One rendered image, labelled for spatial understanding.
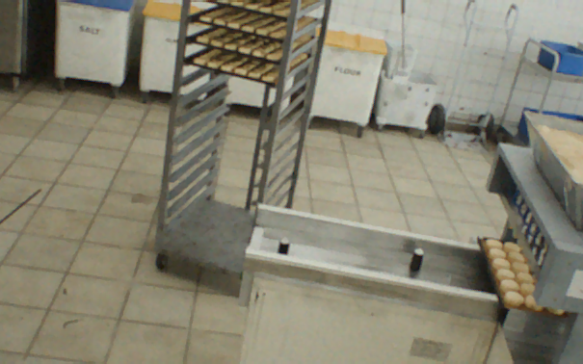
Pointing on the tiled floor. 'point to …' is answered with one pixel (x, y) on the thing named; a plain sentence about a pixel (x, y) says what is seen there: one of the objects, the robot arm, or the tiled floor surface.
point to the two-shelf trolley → (544, 92)
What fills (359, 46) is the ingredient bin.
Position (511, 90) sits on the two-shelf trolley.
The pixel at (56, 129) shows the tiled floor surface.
